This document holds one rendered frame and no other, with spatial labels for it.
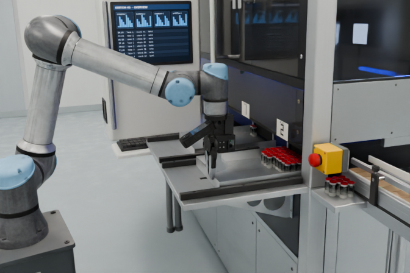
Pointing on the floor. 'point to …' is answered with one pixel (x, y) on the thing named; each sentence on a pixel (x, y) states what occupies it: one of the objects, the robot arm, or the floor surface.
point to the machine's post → (316, 109)
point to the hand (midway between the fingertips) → (210, 175)
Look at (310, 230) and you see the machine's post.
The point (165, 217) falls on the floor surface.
